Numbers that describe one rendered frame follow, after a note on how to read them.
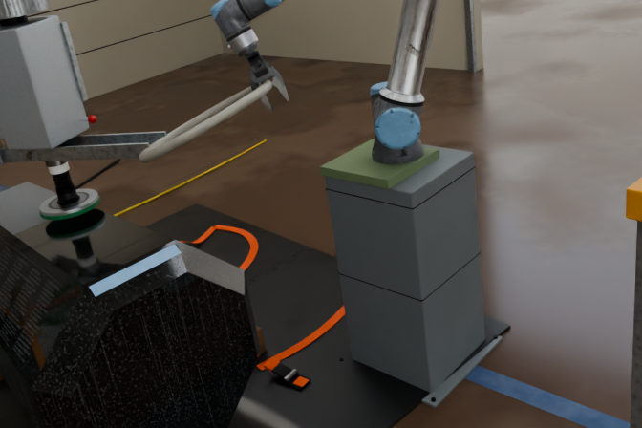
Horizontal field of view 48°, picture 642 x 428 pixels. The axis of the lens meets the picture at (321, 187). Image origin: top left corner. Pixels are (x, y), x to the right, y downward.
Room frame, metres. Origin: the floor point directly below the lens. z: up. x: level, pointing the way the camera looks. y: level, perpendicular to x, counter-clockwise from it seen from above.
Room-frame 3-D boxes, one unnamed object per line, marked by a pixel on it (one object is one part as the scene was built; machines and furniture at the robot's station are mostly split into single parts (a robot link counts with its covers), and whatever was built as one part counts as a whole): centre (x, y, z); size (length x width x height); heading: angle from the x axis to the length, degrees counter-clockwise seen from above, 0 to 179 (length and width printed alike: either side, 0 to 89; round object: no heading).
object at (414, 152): (2.46, -0.30, 0.93); 0.19 x 0.19 x 0.10
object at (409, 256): (2.46, -0.30, 0.43); 0.50 x 0.50 x 0.85; 44
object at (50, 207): (2.50, 0.94, 0.88); 0.21 x 0.21 x 0.01
